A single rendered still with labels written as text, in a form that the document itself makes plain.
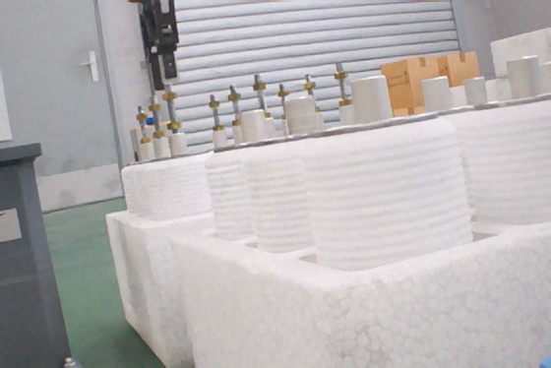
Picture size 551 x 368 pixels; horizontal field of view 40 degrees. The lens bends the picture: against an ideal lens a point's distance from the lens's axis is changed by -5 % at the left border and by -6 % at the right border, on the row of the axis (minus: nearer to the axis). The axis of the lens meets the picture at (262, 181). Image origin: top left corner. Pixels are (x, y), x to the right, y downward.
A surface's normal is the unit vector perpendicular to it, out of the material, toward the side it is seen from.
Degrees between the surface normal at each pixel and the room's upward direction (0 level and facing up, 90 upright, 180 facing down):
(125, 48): 90
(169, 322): 90
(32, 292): 90
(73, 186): 90
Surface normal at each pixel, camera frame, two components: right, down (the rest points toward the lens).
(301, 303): -0.94, 0.18
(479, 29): 0.42, -0.03
